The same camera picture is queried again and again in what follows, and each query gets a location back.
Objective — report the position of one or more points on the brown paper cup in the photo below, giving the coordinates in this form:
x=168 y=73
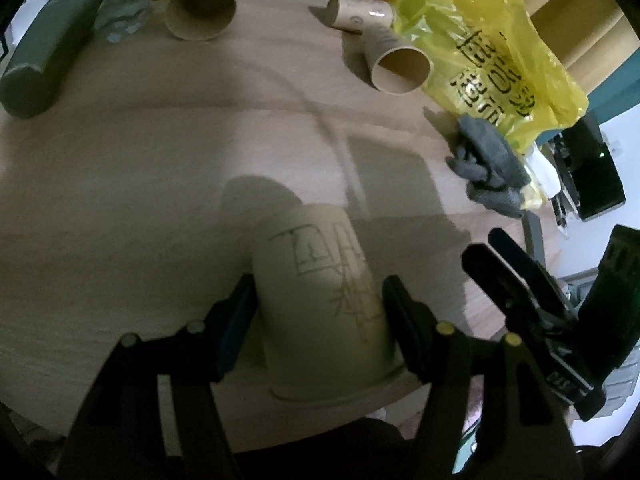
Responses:
x=199 y=20
x=324 y=329
x=396 y=66

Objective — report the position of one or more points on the small clear patterned bag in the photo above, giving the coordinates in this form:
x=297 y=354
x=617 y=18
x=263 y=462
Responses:
x=119 y=19

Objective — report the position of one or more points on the rear lying paper cup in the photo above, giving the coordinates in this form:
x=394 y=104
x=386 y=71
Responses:
x=356 y=15

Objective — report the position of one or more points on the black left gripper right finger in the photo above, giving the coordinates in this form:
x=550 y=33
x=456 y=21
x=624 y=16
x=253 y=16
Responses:
x=522 y=432

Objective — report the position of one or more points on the yellow plastic shopping bag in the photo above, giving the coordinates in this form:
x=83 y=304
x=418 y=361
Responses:
x=489 y=62

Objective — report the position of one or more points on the steel thermos bottle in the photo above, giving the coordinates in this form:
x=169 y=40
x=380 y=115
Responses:
x=40 y=62

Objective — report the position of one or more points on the black laptop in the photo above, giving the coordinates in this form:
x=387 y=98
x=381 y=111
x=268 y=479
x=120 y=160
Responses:
x=594 y=183

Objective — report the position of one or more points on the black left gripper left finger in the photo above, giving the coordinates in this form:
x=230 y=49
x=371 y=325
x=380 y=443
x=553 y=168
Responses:
x=151 y=412

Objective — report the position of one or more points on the grey cloth glove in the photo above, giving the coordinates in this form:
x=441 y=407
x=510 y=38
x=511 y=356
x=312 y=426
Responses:
x=494 y=175

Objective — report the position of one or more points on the yellow curtain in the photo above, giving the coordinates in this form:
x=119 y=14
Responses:
x=591 y=38

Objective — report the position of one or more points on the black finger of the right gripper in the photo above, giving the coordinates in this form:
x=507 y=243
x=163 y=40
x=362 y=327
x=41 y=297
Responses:
x=520 y=287

